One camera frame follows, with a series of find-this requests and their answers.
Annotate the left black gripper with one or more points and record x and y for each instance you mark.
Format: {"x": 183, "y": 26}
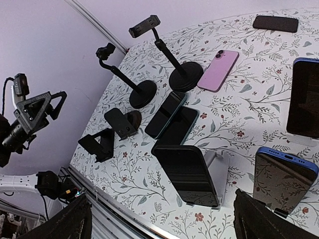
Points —
{"x": 30, "y": 117}

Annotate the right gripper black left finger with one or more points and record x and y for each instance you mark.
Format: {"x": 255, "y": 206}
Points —
{"x": 73, "y": 222}

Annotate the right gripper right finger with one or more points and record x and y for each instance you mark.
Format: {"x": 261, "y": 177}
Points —
{"x": 252, "y": 220}

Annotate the blue-edged phone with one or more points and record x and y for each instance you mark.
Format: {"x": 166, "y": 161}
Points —
{"x": 281, "y": 180}
{"x": 303, "y": 117}

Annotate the tall black phone stand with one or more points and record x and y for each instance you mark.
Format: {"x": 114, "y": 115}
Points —
{"x": 141, "y": 94}
{"x": 185, "y": 76}

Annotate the silver folding phone stand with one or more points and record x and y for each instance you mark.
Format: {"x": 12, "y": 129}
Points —
{"x": 216, "y": 169}

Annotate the black phone small left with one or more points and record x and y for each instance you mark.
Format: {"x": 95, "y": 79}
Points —
{"x": 100, "y": 144}

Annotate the floral patterned table mat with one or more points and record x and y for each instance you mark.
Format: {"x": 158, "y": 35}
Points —
{"x": 248, "y": 112}

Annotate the pink smartphone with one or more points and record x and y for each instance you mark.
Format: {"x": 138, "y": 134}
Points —
{"x": 218, "y": 70}

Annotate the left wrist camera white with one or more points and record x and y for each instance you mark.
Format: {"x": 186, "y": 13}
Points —
{"x": 19, "y": 89}

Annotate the aluminium front rail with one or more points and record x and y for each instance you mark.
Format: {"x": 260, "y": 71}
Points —
{"x": 111, "y": 218}

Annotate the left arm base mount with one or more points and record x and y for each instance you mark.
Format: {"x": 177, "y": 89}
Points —
{"x": 57, "y": 187}

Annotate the left aluminium frame post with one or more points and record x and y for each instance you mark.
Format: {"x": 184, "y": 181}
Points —
{"x": 97, "y": 24}

